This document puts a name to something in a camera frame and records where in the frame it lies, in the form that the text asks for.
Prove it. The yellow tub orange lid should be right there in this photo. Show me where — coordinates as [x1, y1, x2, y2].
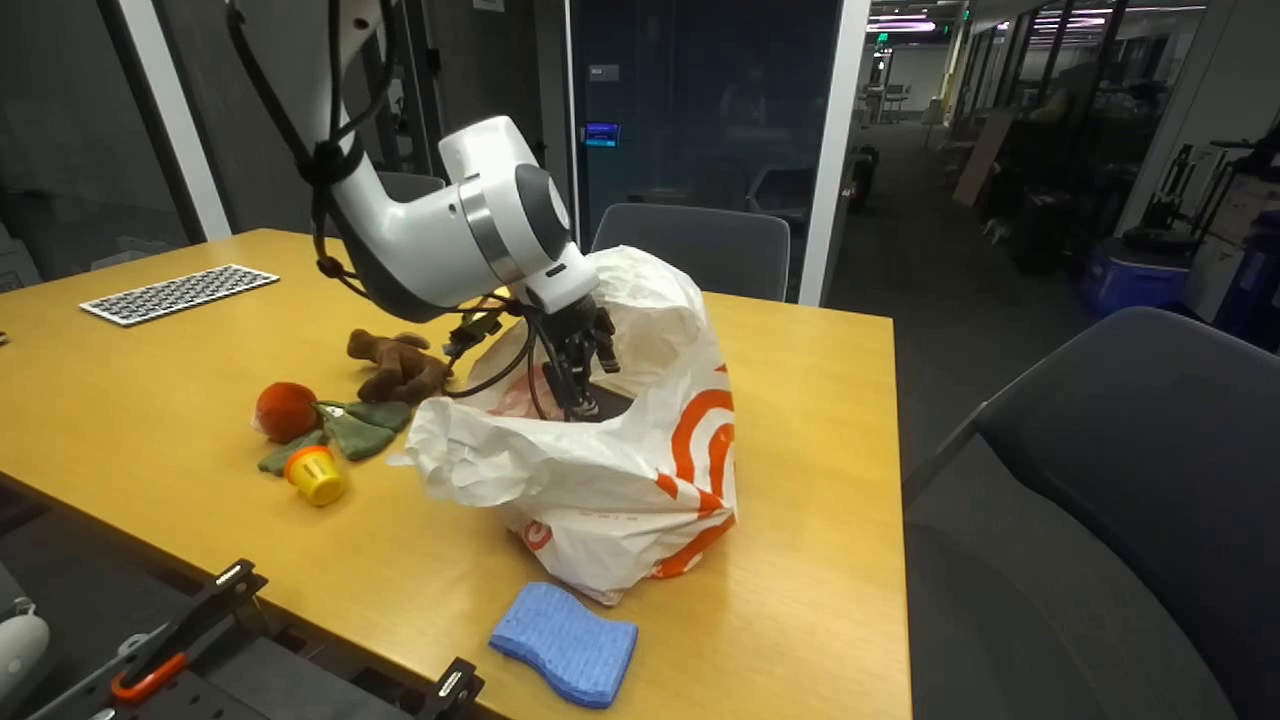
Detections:
[278, 440, 350, 513]

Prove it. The white orange plastic bag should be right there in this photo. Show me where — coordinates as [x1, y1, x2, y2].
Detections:
[396, 241, 738, 613]

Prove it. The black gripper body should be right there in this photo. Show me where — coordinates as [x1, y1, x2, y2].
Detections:
[524, 294, 626, 416]

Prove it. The white keyboard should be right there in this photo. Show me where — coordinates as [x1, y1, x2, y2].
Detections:
[75, 259, 285, 330]

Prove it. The white slanted frame post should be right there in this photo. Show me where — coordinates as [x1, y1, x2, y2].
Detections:
[95, 0, 241, 246]

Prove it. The white rounded device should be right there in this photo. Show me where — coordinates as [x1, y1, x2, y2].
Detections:
[0, 596, 56, 710]

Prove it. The brown plush animal toy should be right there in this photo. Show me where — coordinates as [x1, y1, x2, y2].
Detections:
[342, 322, 455, 406]

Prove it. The blue sponge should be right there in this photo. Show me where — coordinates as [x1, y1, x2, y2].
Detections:
[487, 581, 642, 710]

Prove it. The thin black camera cable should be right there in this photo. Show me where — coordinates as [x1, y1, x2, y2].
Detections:
[437, 290, 550, 404]

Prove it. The blue storage bin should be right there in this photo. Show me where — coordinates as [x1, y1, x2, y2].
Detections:
[1078, 237, 1197, 319]

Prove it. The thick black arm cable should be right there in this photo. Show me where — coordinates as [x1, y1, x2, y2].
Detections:
[215, 0, 403, 290]

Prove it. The white window frame post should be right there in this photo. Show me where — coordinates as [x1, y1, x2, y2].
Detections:
[797, 0, 874, 306]

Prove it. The dark grey felt block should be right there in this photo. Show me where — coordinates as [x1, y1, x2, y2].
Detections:
[572, 385, 637, 424]

